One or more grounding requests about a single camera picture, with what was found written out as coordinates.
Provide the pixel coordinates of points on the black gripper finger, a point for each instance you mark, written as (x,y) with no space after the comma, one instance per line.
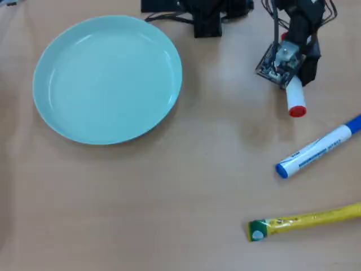
(310,65)

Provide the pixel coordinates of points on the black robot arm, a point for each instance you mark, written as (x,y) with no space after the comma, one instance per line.
(304,5)

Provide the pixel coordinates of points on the blue and white marker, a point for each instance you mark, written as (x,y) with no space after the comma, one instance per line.
(316,151)

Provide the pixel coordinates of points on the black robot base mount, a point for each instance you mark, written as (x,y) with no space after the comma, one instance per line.
(207,17)

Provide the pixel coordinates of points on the red and white marker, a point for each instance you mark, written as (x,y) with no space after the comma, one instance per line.
(296,98)

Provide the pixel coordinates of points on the camera circuit board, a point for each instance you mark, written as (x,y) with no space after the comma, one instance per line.
(277,67)

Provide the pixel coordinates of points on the small dark object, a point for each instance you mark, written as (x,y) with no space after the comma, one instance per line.
(8,2)

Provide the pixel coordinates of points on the yellow stick packet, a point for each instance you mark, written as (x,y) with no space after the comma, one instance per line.
(304,220)

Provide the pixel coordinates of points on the teal round plate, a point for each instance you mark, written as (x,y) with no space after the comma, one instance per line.
(107,84)

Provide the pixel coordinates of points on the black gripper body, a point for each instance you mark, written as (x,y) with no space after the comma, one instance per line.
(300,28)

